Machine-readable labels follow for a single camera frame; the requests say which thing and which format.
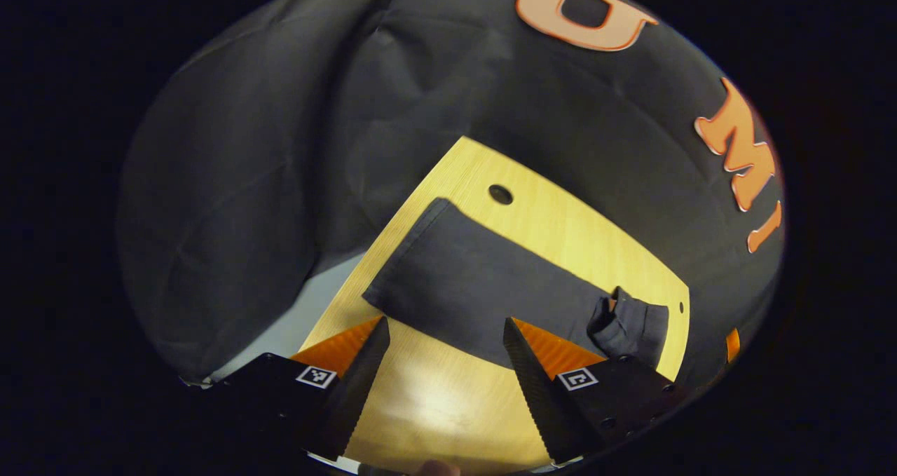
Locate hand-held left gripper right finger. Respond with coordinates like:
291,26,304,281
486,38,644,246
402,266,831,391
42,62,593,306
502,317,691,465

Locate dark grey jeans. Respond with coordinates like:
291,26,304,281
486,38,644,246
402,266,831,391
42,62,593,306
362,197,671,372

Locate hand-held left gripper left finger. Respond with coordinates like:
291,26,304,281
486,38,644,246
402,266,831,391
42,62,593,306
203,315,391,463

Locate black backdrop cloth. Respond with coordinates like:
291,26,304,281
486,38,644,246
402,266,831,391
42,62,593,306
116,0,786,393

